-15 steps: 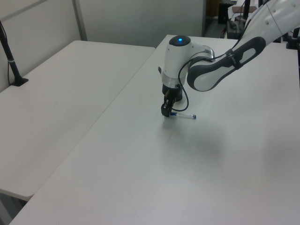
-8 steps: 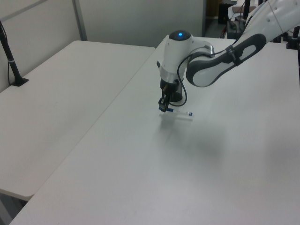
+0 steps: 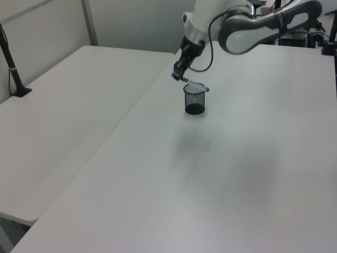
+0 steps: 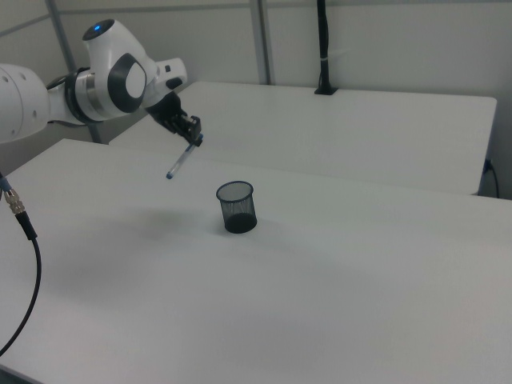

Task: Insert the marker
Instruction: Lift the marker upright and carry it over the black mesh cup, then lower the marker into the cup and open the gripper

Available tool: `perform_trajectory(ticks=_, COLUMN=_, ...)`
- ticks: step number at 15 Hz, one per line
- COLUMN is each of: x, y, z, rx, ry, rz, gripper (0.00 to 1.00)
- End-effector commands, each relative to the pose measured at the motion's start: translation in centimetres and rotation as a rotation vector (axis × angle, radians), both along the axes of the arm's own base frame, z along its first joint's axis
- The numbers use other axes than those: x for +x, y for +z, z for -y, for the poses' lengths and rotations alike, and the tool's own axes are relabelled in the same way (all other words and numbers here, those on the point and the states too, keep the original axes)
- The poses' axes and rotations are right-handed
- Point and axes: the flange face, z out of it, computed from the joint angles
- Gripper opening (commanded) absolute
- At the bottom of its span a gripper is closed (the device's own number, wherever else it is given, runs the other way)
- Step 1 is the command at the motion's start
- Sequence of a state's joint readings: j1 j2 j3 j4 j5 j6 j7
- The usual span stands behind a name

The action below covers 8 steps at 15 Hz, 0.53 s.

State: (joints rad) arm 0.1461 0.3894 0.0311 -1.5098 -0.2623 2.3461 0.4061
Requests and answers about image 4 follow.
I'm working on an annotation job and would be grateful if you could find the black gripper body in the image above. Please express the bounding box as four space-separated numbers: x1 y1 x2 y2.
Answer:
144 90 201 141

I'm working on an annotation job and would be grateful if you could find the blue and white marker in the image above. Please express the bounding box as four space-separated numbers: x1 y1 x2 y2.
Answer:
165 134 206 181

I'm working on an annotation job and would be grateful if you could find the black mesh pen cup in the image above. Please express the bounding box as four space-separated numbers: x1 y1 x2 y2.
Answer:
215 181 258 235

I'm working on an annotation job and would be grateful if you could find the black camera pole with base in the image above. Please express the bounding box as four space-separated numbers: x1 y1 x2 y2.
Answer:
314 0 339 97

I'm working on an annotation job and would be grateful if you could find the black cable with metal connector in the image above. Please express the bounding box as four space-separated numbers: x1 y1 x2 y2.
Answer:
0 170 42 355

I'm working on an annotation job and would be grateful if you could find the black power cable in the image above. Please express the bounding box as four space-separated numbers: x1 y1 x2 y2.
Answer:
483 158 502 199

